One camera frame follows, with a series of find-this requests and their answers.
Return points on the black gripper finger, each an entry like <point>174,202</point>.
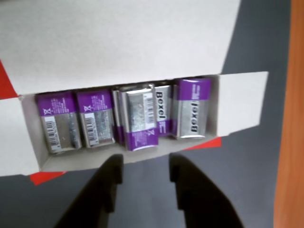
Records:
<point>95,199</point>
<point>204,202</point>

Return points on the white cardboard box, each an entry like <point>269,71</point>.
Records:
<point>118,35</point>

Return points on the silver purple nine-volt battery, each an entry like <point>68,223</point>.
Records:
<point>97,118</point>
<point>162,111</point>
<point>116,114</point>
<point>59,118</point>
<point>192,109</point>
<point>140,118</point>

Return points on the grey table mat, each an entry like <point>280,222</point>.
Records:
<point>147,202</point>

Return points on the red tape frame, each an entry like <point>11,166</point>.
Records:
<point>45,177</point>

